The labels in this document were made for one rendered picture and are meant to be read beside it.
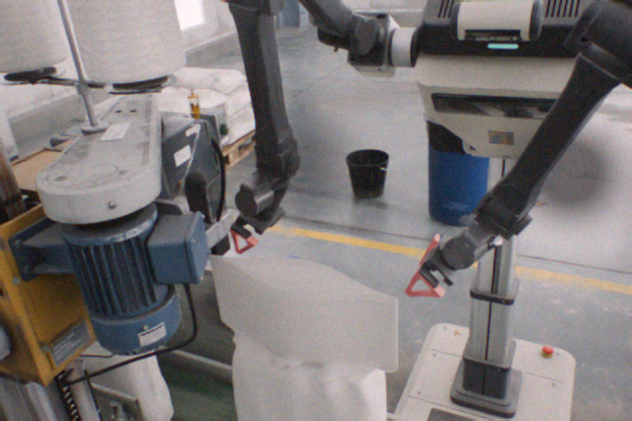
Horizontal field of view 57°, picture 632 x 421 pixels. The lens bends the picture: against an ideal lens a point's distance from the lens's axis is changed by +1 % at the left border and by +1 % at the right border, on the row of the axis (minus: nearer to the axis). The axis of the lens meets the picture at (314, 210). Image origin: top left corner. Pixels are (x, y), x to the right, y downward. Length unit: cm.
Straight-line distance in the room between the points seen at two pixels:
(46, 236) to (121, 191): 21
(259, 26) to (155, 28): 16
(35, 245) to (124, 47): 35
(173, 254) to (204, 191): 50
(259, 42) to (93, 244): 41
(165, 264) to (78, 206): 17
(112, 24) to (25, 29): 24
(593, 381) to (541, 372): 44
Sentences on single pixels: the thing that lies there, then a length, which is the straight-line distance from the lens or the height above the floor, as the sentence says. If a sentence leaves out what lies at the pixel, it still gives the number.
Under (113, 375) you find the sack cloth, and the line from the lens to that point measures 178.
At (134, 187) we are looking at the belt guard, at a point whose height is 140.
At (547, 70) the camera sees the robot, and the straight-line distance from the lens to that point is 133.
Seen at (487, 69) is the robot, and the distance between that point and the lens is 134.
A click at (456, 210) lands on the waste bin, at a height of 11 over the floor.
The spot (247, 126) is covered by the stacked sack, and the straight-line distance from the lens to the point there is 473.
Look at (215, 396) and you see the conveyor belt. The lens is 197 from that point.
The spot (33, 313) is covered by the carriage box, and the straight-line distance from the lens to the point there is 112.
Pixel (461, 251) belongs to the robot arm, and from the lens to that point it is 101.
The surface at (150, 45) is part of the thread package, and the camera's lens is 95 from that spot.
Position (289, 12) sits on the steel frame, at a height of 26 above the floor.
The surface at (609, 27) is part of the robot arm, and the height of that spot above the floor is 160.
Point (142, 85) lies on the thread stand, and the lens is 100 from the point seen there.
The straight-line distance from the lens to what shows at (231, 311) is 148.
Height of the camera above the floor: 175
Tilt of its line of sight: 28 degrees down
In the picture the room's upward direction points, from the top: 5 degrees counter-clockwise
